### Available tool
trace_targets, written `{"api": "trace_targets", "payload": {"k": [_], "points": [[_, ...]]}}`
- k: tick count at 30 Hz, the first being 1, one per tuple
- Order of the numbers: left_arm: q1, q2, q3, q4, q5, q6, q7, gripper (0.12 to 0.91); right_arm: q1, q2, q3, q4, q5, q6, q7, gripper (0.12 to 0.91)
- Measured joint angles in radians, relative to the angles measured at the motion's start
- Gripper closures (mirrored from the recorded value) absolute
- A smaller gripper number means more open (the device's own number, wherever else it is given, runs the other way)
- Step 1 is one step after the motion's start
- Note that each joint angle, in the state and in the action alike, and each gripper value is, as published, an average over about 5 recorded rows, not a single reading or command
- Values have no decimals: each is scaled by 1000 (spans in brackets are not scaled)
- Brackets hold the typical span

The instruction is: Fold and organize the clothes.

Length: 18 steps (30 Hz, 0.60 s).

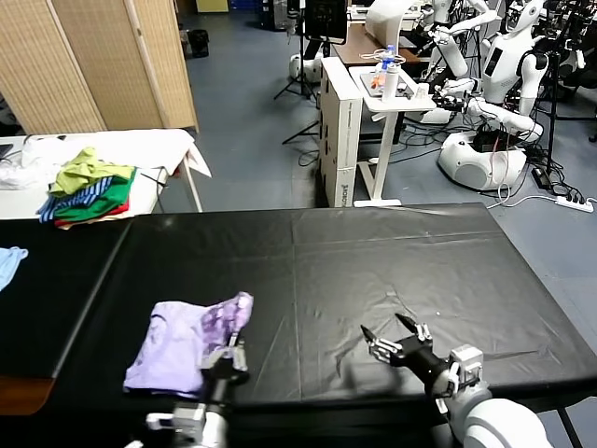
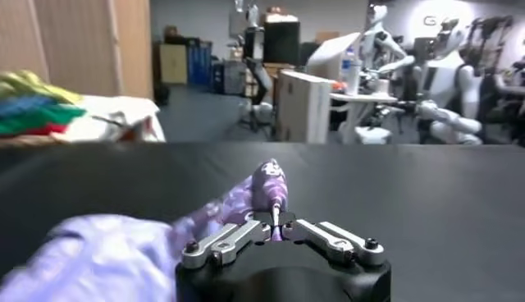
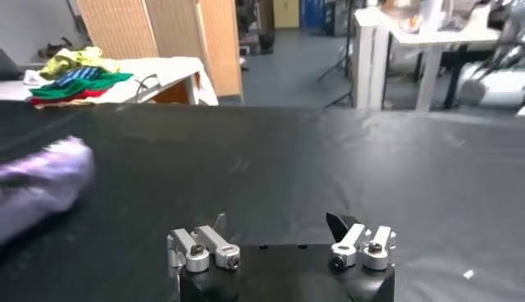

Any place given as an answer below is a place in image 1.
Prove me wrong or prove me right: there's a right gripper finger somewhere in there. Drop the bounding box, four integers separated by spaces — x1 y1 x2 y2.
394 312 433 347
359 324 406 366

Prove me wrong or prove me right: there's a black monitor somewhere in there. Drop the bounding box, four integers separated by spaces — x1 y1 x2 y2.
302 0 349 47

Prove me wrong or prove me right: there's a white curved plastic cover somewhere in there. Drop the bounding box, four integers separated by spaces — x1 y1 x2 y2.
364 0 411 46

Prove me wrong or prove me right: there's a red garment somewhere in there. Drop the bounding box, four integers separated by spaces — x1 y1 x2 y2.
53 195 131 229

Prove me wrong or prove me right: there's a bamboo folding screen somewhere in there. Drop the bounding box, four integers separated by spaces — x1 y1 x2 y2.
0 0 201 136

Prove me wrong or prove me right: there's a blue striped garment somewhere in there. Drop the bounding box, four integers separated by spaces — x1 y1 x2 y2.
36 176 115 224

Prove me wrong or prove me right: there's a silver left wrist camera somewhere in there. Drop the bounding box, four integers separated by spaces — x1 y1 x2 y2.
145 401 209 438

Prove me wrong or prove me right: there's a yellow-green shirt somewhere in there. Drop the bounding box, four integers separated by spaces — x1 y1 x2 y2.
49 147 134 197

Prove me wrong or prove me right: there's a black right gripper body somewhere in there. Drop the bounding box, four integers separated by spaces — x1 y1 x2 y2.
396 336 451 388

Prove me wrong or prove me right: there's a light blue garment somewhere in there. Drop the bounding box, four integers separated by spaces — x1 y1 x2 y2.
0 246 29 293

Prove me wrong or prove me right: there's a white humanoid robot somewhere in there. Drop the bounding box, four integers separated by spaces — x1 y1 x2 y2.
431 0 551 146
419 0 498 80

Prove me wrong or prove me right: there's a beige garment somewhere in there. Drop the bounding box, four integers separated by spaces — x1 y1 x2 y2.
60 213 132 231

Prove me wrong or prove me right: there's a white plastic bag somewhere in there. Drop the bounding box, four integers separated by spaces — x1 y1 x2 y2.
0 136 66 190

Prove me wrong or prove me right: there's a black cable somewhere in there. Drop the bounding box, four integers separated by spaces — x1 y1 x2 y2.
137 165 169 216

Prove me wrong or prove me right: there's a white standing desk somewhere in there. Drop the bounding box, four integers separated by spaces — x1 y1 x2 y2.
347 64 437 209

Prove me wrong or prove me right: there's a green garment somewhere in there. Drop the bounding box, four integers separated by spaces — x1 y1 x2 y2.
52 167 139 221

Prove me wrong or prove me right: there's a lavender t-shirt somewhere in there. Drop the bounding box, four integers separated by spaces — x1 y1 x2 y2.
123 291 256 398

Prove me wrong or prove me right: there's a black tripod stand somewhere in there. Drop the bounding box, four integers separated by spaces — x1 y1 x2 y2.
272 0 323 102
281 119 323 147

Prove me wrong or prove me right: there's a tall white cardboard box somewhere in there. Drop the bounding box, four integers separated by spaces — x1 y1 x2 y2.
318 56 364 209

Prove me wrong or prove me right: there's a black trash bin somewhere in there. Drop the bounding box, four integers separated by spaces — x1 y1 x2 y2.
188 29 210 60

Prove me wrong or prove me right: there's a black pole stand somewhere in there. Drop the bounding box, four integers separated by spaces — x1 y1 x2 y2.
535 46 568 174

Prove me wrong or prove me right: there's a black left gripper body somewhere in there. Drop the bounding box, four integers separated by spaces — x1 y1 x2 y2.
200 359 250 406

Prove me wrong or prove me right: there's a brown wooden desk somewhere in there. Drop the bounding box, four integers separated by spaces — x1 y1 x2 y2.
331 22 430 66

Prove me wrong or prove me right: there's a white power cable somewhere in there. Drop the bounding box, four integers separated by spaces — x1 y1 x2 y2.
487 193 559 210

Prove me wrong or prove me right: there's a white power strip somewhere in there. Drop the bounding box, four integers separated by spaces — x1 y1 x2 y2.
554 194 594 214

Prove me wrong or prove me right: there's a white cloth-covered table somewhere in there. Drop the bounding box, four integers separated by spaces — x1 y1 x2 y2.
0 129 212 220

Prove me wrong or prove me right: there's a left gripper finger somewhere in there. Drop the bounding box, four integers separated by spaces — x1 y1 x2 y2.
232 338 250 373
203 333 237 372

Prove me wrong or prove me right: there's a white thermos bottle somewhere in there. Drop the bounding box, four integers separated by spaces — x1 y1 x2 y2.
381 63 401 104

